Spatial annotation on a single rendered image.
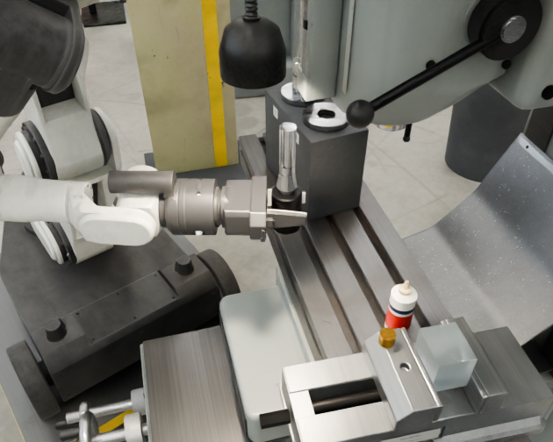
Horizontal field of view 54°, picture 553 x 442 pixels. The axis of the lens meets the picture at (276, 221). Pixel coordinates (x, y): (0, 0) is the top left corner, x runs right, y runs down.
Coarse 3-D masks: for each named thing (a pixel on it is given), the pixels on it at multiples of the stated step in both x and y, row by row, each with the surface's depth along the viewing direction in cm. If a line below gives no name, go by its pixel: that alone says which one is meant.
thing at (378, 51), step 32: (352, 0) 58; (384, 0) 55; (416, 0) 54; (448, 0) 55; (352, 32) 60; (384, 32) 57; (416, 32) 56; (448, 32) 57; (352, 64) 61; (384, 64) 59; (416, 64) 59; (480, 64) 61; (352, 96) 64; (416, 96) 62; (448, 96) 63
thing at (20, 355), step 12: (12, 348) 130; (24, 348) 129; (12, 360) 126; (24, 360) 126; (36, 360) 128; (24, 372) 125; (36, 372) 126; (24, 384) 124; (36, 384) 125; (36, 396) 125; (48, 396) 126; (36, 408) 125; (48, 408) 128
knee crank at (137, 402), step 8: (136, 392) 124; (128, 400) 125; (136, 400) 123; (144, 400) 123; (80, 408) 121; (88, 408) 122; (96, 408) 123; (104, 408) 123; (112, 408) 123; (120, 408) 124; (128, 408) 124; (136, 408) 123; (144, 408) 123; (72, 416) 122; (80, 416) 121; (96, 416) 123; (56, 424) 122; (64, 424) 123; (72, 424) 123
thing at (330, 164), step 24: (288, 96) 107; (288, 120) 104; (312, 120) 100; (336, 120) 100; (312, 144) 97; (336, 144) 100; (360, 144) 102; (312, 168) 101; (336, 168) 103; (360, 168) 106; (312, 192) 105; (336, 192) 107; (360, 192) 110; (312, 216) 109
